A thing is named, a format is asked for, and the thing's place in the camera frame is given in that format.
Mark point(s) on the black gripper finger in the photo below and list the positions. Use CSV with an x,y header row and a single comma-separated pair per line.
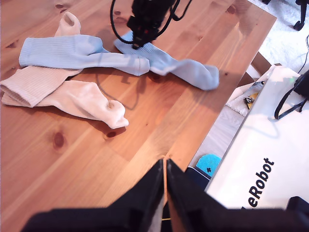
x,y
144,193
137,36
186,193
148,37

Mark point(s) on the light blue sock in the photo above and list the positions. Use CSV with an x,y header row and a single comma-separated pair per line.
x,y
188,70
55,52

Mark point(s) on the beige sock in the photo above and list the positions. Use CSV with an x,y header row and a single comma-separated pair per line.
x,y
36,82
82,101

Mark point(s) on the dark navy flat object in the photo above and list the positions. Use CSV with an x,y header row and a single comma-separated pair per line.
x,y
196,178

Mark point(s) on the teal pad with black dots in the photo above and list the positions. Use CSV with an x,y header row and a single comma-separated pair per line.
x,y
208,163

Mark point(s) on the white LeRobot box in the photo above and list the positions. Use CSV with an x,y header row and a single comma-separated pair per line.
x,y
253,145

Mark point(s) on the cardboard box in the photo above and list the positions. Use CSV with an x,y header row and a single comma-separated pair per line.
x,y
260,61

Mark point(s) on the yellow round disc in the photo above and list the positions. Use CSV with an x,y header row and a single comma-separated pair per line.
x,y
252,99

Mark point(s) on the white shaggy rug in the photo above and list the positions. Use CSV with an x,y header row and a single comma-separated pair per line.
x,y
285,43

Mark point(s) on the black stand leg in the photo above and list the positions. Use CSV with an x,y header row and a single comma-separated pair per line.
x,y
298,25

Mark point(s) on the black plug adapter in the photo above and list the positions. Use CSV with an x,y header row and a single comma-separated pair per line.
x,y
303,84

